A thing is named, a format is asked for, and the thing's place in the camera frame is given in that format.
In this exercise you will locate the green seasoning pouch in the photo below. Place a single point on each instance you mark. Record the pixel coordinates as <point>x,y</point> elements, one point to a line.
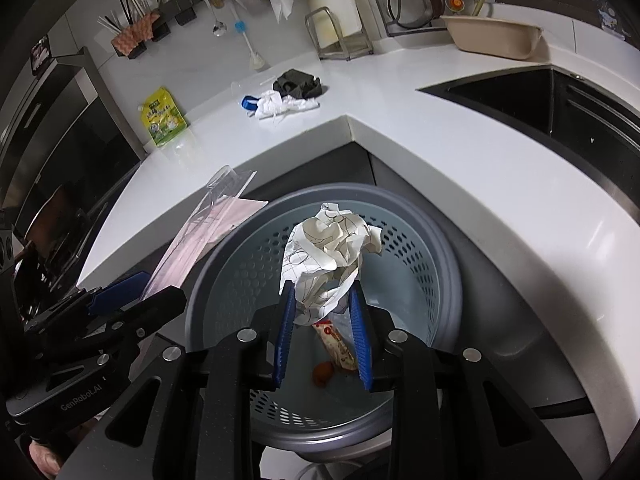
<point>162,120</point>

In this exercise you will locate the small black wall device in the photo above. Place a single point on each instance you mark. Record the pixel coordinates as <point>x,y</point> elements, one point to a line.
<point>40,52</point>

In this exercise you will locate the black cloth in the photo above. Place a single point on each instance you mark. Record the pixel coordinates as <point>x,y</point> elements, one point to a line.
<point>299,82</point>

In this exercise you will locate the black kitchen sink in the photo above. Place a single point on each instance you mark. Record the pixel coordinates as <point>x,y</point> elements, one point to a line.
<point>525,100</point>

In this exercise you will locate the black utensil holder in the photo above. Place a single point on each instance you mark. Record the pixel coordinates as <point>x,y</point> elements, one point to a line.
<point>161,34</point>
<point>137,51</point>
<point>184,17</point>

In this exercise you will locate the pink packet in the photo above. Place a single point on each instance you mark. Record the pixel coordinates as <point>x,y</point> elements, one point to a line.
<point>210,230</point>

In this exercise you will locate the orange round knob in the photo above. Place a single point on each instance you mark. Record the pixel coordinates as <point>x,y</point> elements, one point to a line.
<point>454,2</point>

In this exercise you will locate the white tissue with blue clip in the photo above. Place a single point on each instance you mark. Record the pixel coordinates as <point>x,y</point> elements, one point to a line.
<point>275,102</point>

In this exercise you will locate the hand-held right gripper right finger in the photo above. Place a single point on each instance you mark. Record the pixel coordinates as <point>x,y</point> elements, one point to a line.
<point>361,335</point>

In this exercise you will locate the pink patterned dishcloth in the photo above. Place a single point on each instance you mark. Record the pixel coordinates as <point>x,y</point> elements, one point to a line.
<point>132,35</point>

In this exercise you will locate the metal spoon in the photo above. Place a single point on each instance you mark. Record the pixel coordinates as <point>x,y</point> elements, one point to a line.
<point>219,29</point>

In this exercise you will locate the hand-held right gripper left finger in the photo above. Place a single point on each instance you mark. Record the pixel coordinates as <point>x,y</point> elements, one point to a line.
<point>285,330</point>

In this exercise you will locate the orange fruit peel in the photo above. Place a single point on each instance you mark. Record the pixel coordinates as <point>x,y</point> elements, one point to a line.
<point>323,372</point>

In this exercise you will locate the grey perforated waste basket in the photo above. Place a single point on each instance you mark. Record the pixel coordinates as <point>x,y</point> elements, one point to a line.
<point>415,280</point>

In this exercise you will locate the printed snack wrapper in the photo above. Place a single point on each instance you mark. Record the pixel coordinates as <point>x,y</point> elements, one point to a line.
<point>337,347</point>

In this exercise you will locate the bundle of chopsticks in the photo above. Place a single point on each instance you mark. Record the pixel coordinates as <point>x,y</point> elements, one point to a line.
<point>127,5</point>

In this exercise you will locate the printed glass cup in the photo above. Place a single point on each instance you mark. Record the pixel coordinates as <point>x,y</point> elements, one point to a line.
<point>612,20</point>

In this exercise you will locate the person's left hand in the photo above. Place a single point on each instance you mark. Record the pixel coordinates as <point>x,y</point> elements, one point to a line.
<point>45,460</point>

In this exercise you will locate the black lid rack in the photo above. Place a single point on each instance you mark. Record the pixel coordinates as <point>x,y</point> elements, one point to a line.
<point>400,32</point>

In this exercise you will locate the metal cutting board rack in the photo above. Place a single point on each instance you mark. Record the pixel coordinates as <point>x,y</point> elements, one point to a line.
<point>350,50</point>

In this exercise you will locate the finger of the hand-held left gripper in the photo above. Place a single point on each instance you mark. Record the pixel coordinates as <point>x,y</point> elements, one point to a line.
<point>160,305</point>
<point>117,290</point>

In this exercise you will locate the white paper ball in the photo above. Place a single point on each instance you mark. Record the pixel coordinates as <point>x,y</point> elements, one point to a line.
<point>330,250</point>

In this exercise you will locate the beige plastic basin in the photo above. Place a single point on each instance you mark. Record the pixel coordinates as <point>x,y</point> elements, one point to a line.
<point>490,40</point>

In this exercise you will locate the black range hood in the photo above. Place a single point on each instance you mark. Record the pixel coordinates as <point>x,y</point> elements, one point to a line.
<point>60,150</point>

